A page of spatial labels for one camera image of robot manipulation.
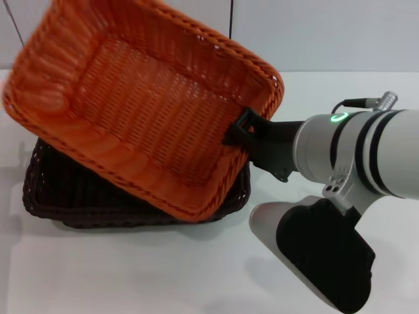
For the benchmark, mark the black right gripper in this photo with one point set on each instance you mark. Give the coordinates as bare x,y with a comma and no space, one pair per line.
275,147

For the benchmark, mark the orange wicker basket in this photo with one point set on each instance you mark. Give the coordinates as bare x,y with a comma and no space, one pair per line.
137,104

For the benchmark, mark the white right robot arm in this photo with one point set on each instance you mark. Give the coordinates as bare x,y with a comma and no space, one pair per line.
376,153

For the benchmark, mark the dark brown wicker basket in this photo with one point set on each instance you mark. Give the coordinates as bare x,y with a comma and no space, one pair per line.
98,209

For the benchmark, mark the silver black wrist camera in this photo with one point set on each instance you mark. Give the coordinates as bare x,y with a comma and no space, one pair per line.
314,248

